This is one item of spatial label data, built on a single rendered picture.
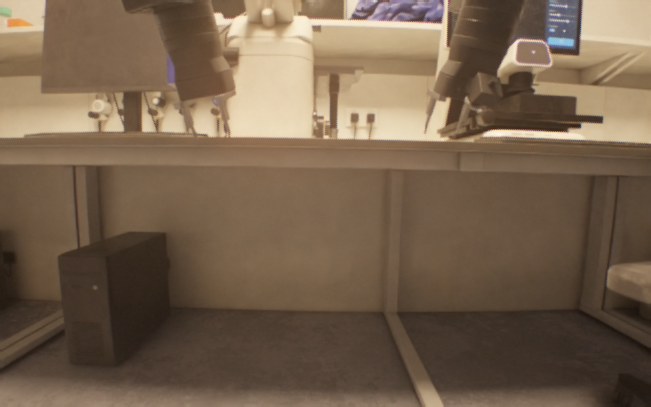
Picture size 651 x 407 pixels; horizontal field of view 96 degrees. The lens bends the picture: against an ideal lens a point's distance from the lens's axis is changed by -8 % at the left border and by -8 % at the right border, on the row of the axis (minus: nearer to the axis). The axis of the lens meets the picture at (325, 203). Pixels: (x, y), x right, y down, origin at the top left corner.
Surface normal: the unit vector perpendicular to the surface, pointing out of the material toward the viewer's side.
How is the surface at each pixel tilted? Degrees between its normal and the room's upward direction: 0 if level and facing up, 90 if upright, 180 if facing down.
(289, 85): 91
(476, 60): 122
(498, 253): 90
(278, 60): 91
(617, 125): 90
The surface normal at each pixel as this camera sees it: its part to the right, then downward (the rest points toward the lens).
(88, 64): 0.00, 0.04
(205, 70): -0.14, 0.44
